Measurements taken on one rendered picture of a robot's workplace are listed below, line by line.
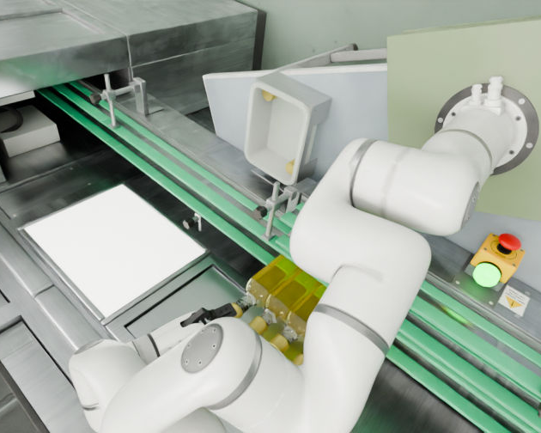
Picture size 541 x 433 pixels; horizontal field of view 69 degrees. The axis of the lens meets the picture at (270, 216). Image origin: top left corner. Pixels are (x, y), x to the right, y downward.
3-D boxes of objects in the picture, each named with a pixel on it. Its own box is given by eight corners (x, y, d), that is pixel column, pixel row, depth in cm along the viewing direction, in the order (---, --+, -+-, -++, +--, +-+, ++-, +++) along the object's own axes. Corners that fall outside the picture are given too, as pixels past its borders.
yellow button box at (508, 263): (475, 253, 84) (463, 272, 79) (493, 228, 79) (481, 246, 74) (508, 272, 81) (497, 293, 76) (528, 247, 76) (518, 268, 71)
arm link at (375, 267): (391, 361, 43) (274, 296, 51) (472, 198, 51) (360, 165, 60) (386, 332, 35) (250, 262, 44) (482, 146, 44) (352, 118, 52)
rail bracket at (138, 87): (155, 108, 134) (94, 129, 120) (151, 59, 123) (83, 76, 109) (164, 114, 132) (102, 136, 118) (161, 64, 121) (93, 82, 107)
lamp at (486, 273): (471, 271, 78) (466, 280, 76) (483, 257, 75) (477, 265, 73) (494, 285, 76) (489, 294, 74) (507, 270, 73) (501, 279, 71)
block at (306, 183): (299, 204, 104) (282, 216, 99) (306, 174, 97) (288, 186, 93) (309, 210, 102) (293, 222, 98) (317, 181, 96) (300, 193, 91)
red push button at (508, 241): (489, 250, 75) (498, 238, 73) (495, 240, 78) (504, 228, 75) (509, 262, 74) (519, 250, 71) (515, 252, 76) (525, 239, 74)
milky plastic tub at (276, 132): (264, 148, 112) (242, 158, 106) (274, 70, 97) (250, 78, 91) (313, 176, 104) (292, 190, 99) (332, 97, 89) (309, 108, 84)
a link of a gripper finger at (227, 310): (208, 329, 78) (237, 315, 81) (209, 320, 76) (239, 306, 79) (201, 317, 80) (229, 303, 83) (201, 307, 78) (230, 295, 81)
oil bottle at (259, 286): (297, 252, 103) (240, 299, 90) (300, 236, 99) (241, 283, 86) (314, 264, 100) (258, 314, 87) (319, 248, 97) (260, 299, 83)
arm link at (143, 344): (148, 389, 75) (162, 381, 76) (144, 367, 69) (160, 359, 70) (134, 357, 79) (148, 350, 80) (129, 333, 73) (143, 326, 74)
